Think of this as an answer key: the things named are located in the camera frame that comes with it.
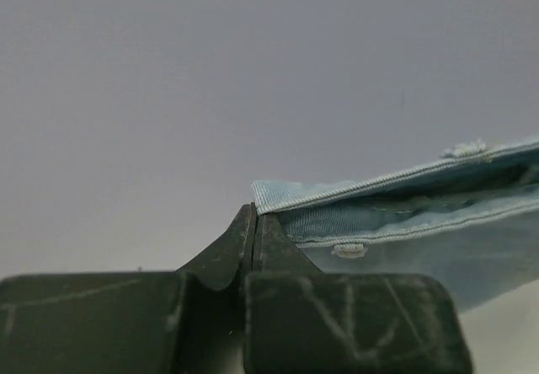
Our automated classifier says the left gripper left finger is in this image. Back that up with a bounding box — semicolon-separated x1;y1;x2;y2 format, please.
1;205;256;373

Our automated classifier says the light blue skirt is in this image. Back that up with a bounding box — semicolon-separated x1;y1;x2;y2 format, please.
252;138;538;311

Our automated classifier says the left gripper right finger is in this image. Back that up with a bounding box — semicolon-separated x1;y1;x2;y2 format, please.
244;215;473;374

